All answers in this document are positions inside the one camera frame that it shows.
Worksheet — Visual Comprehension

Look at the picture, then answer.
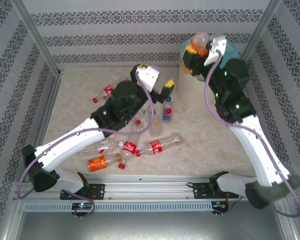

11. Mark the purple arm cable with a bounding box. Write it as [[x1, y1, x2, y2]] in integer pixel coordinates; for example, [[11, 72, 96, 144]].
[[204, 49, 300, 218], [16, 74, 157, 220]]

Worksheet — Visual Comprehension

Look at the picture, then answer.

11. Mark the aluminium side rail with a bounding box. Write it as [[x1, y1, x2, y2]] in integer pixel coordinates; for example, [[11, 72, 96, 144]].
[[24, 69, 65, 182]]

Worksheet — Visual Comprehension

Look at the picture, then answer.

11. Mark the black right mount plate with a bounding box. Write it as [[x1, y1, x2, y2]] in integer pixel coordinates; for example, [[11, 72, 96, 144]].
[[192, 182, 240, 200]]

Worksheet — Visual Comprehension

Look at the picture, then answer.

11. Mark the cola bottle red label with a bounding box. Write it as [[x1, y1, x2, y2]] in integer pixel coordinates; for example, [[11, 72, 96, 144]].
[[117, 141, 138, 170]]

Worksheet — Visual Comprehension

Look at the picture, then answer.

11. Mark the black mount plate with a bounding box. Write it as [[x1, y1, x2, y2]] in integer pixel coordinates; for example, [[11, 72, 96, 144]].
[[59, 183, 106, 201], [192, 182, 240, 200]]

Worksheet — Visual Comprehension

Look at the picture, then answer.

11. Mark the orange label juice bottle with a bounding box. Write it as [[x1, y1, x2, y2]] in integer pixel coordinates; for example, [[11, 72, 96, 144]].
[[87, 152, 123, 173]]

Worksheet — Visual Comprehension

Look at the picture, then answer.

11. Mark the white slotted cable duct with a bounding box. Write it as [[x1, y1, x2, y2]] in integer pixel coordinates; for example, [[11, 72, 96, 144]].
[[23, 201, 214, 213]]

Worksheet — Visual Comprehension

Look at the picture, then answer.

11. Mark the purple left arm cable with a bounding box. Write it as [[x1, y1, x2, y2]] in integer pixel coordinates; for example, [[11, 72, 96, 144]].
[[16, 74, 157, 220]]

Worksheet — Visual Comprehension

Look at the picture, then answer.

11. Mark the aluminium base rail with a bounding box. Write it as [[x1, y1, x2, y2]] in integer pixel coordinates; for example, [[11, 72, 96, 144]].
[[13, 174, 286, 201]]

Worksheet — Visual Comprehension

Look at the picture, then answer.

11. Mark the aluminium frame post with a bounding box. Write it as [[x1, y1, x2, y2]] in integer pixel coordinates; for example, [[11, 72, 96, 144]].
[[241, 0, 283, 62], [11, 0, 61, 76]]

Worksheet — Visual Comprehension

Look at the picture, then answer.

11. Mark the white bin with teal liner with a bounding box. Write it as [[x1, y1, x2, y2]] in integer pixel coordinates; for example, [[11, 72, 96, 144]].
[[179, 37, 241, 82]]

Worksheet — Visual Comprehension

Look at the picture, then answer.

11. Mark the small cola bottle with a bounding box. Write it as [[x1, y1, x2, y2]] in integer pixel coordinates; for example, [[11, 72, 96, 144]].
[[91, 84, 115, 104]]

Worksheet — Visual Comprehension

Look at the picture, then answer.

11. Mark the clear bottle red cap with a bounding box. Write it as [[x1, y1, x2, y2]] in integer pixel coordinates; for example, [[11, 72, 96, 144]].
[[132, 118, 146, 133]]

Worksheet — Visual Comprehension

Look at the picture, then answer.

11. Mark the long cola bottle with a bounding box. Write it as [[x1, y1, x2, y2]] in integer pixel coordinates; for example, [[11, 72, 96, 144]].
[[135, 133, 183, 158]]

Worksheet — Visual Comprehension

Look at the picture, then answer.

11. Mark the clear bottle green band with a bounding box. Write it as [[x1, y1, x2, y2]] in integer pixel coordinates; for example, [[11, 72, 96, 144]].
[[149, 109, 163, 138]]

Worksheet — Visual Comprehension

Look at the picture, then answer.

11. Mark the metal base sheet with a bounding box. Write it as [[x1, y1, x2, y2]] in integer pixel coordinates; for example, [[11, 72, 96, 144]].
[[14, 211, 293, 240]]

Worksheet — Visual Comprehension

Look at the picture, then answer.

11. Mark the clear bottle white label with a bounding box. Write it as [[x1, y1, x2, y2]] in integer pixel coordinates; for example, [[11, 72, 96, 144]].
[[77, 139, 125, 157]]

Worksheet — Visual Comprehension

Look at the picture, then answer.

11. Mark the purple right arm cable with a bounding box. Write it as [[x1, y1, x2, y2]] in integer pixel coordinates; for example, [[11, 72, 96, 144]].
[[204, 49, 300, 218]]

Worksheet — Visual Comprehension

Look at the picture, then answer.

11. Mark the right circuit board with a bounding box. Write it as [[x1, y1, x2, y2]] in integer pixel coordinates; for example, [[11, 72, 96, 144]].
[[211, 201, 230, 213]]

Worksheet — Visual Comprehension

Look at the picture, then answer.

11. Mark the clear bottle orange label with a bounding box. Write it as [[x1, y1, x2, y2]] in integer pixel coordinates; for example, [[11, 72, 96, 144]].
[[189, 31, 212, 57]]

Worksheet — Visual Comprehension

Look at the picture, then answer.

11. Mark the cream waste bin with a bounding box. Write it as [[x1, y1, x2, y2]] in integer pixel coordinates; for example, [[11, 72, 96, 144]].
[[177, 63, 217, 110]]

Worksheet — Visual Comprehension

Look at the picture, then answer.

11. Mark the black left mount plate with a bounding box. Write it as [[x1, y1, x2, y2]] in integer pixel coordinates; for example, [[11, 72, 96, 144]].
[[59, 183, 106, 201]]

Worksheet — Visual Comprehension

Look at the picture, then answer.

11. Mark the circuit board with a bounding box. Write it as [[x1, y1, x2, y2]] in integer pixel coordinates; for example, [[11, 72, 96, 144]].
[[71, 202, 96, 211], [211, 201, 230, 213]]

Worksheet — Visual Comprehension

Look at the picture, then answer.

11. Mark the blue cap water bottle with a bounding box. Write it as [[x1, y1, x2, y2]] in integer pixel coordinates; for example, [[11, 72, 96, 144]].
[[162, 96, 174, 123]]

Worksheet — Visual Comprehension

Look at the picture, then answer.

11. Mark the left circuit board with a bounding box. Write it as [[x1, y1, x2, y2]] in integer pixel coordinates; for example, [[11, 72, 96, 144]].
[[71, 202, 96, 211]]

